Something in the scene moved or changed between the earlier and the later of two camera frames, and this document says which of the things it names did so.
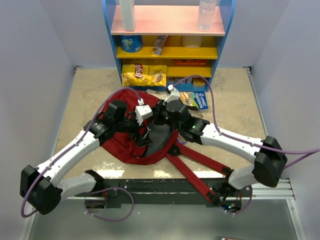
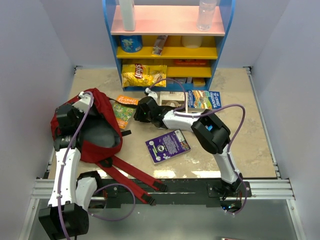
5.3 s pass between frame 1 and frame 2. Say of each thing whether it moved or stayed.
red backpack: moved
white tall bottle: stayed
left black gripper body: moved
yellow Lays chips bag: stayed
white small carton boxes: stayed
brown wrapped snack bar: stayed
